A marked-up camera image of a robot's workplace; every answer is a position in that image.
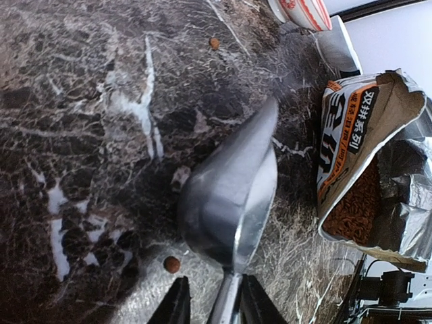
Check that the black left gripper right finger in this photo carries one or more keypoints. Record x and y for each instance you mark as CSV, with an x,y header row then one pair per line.
x,y
255,305

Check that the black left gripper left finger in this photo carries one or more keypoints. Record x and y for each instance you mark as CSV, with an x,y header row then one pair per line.
x,y
175,306

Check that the silver metal scoop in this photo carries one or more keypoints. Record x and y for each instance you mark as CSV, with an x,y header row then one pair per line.
x,y
225,203

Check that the brown pet food bag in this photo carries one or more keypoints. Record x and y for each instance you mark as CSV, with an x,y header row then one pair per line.
x,y
385,116

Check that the brown pet food kibble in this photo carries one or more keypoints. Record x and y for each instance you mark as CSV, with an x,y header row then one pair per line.
x,y
352,218

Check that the white ceramic bowl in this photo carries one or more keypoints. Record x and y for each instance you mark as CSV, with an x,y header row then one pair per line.
x,y
336,49

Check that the red patterned bowl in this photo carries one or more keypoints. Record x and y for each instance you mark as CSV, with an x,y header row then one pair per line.
x,y
309,14

